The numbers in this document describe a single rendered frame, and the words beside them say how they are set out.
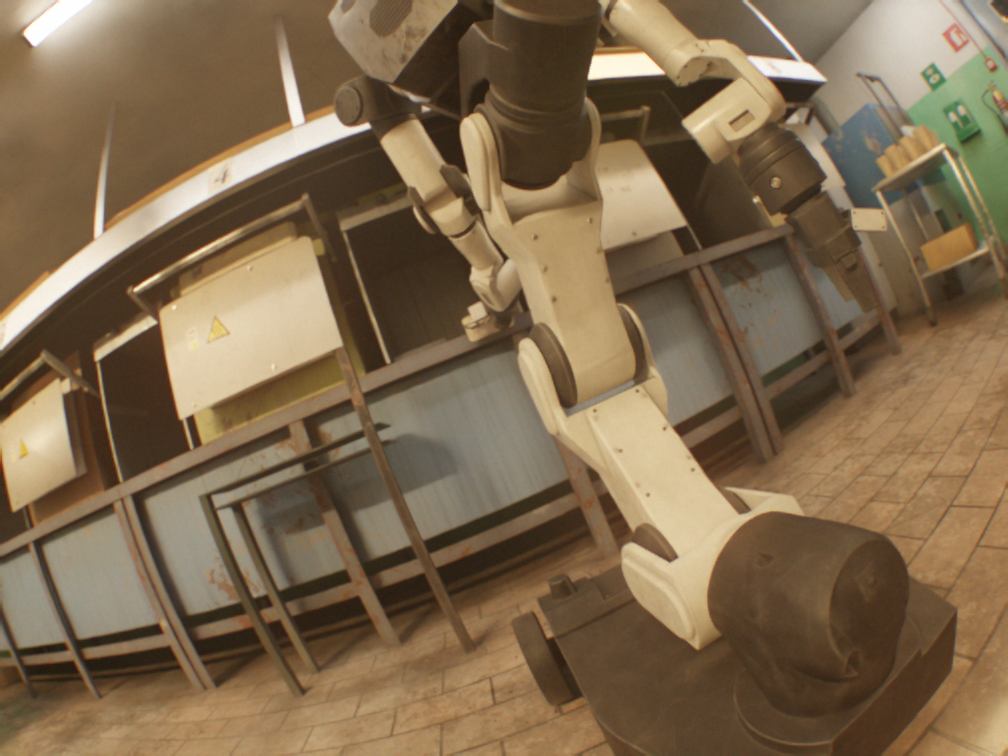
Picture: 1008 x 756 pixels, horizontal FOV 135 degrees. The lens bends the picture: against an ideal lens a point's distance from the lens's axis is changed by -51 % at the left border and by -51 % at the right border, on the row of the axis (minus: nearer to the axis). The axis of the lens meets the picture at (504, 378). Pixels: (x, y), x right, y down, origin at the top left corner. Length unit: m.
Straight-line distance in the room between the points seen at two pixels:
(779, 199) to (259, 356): 1.29
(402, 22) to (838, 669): 0.86
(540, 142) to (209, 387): 1.19
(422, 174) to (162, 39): 1.63
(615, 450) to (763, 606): 0.32
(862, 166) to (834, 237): 3.41
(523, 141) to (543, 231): 0.13
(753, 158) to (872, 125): 3.32
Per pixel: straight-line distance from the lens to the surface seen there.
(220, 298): 1.49
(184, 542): 1.77
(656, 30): 0.58
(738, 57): 0.55
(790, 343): 2.00
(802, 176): 0.50
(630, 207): 1.53
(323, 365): 1.40
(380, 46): 0.70
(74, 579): 2.37
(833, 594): 0.37
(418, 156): 0.87
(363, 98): 0.88
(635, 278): 1.55
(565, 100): 0.51
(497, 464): 1.38
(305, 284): 1.36
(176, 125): 2.52
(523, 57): 0.48
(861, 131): 3.85
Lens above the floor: 0.56
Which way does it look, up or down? 5 degrees up
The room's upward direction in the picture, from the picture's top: 23 degrees counter-clockwise
